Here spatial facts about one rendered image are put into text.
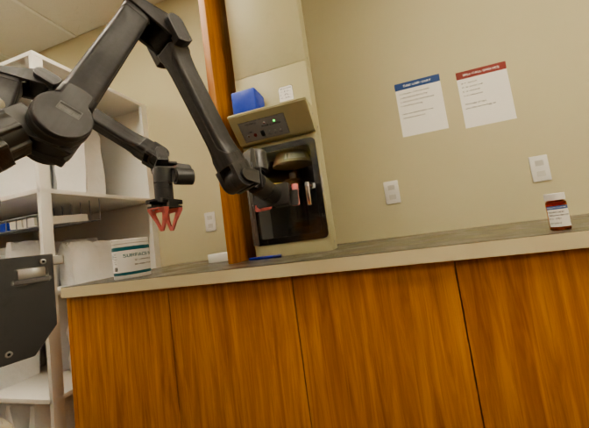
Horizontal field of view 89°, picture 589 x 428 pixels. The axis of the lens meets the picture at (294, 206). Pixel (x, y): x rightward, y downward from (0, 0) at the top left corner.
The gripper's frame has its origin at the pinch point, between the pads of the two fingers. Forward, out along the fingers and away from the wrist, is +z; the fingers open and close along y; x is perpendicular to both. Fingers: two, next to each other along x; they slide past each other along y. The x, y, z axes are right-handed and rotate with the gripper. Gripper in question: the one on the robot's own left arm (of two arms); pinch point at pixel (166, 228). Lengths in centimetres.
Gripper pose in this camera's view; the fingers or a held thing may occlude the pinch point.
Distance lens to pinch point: 105.3
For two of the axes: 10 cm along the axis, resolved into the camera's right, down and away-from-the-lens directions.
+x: -9.5, 1.5, 2.7
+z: 1.3, 9.9, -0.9
